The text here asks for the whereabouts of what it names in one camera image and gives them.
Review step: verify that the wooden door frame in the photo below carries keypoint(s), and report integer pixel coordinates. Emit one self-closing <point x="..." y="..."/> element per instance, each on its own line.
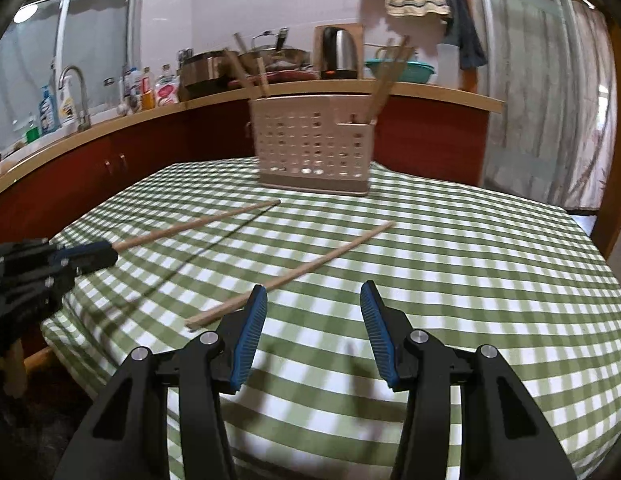
<point x="610" y="200"/>

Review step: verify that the wooden countertop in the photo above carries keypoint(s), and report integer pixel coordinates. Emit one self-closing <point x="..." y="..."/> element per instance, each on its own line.
<point x="440" y="92"/>

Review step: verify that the dark grey cloth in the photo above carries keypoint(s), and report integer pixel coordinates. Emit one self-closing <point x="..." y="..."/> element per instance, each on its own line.
<point x="465" y="25"/>

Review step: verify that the green checked tablecloth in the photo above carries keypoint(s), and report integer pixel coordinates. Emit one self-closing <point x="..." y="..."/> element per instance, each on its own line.
<point x="465" y="260"/>

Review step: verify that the dark rice cooker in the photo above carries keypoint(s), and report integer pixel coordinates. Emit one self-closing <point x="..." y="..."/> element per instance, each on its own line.
<point x="200" y="75"/>

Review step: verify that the steel wok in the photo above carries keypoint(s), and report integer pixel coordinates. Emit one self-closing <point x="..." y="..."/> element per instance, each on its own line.
<point x="285" y="57"/>

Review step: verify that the orange bottle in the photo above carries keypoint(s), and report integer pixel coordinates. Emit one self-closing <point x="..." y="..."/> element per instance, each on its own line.
<point x="148" y="95"/>

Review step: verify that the red induction cooker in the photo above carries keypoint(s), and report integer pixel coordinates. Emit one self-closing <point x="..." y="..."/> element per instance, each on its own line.
<point x="290" y="76"/>

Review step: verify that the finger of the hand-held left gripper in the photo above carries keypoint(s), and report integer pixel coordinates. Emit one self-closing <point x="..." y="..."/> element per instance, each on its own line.
<point x="85" y="248"/>
<point x="98" y="261"/>

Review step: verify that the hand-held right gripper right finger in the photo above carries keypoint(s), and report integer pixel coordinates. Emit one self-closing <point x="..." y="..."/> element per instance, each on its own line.
<point x="378" y="335"/>

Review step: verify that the green plastic container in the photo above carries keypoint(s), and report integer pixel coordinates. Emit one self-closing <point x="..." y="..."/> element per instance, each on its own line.
<point x="33" y="132"/>

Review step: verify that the pink perforated utensil basket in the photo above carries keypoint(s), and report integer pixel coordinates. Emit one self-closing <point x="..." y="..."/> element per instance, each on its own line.
<point x="310" y="160"/>

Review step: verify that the steel kitchen faucet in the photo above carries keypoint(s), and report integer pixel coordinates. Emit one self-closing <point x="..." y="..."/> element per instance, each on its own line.
<point x="78" y="95"/>

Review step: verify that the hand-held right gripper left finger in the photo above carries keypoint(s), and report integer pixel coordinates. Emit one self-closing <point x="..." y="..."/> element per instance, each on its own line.
<point x="248" y="340"/>

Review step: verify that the steel electric kettle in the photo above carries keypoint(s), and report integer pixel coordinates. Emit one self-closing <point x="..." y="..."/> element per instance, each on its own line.
<point x="340" y="52"/>

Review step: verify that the teal plastic colander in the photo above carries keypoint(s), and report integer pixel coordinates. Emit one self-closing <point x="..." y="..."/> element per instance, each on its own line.
<point x="415" y="71"/>

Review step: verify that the translucent plastic jug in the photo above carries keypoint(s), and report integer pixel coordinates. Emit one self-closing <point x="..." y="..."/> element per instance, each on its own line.
<point x="448" y="65"/>

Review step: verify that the blue detergent bottle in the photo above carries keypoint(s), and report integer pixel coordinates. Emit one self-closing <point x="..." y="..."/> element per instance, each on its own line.
<point x="48" y="110"/>

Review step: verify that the aluminium sliding window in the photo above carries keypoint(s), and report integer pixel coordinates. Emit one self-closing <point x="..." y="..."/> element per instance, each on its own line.
<point x="90" y="45"/>

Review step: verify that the white enamel pot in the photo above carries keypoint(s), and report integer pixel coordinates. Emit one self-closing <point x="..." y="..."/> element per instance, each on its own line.
<point x="410" y="54"/>

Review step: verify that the frosted glass sliding door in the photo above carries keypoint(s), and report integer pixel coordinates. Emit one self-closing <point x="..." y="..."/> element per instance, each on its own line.
<point x="530" y="85"/>

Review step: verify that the red kitchen cabinet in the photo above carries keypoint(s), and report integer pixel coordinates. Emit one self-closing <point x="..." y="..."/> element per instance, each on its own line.
<point x="430" y="140"/>

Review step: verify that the white spray bottle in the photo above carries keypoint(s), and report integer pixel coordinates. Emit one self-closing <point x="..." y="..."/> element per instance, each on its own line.
<point x="67" y="102"/>

